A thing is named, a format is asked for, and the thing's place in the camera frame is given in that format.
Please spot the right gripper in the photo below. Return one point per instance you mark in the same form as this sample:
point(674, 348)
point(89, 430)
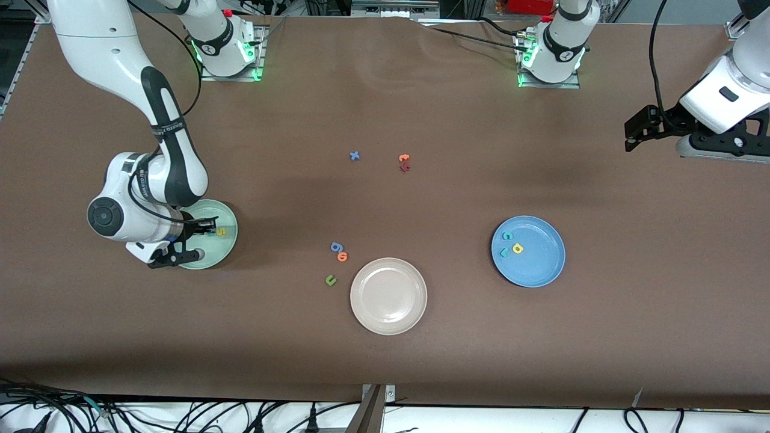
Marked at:
point(191, 228)

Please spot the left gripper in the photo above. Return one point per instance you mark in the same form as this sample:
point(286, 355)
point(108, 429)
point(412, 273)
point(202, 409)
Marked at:
point(669, 124)

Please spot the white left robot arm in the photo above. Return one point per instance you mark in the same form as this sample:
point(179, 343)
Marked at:
point(565, 36)

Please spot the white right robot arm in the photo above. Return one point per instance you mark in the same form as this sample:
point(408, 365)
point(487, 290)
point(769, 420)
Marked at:
point(108, 48)

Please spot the green plate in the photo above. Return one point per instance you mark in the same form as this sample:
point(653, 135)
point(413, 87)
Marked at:
point(222, 249)

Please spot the blue foam letter g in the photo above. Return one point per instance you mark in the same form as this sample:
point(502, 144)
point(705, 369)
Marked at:
point(336, 246)

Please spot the red box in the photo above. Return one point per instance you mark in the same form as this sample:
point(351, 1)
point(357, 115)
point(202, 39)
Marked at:
point(529, 6)

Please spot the blue plate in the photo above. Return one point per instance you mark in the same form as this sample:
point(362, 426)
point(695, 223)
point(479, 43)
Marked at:
point(538, 264)

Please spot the beige plate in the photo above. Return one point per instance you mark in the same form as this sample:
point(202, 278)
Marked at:
point(388, 296)

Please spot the brown table cover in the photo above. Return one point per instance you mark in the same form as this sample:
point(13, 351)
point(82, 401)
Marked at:
point(385, 108)

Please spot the black power plug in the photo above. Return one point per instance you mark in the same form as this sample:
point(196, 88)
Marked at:
point(312, 421)

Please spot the white paper scrap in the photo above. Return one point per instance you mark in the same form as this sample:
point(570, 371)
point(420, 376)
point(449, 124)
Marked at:
point(637, 397)

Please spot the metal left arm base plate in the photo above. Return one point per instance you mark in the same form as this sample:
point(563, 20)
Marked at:
point(559, 85)

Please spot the aluminium frame rail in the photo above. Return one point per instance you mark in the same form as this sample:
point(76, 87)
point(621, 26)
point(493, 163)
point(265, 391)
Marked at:
point(735, 27)
point(18, 72)

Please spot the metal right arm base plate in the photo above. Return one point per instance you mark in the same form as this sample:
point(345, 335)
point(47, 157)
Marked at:
point(262, 54)

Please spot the metal table edge bracket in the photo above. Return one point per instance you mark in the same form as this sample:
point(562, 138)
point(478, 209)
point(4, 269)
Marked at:
point(370, 415)

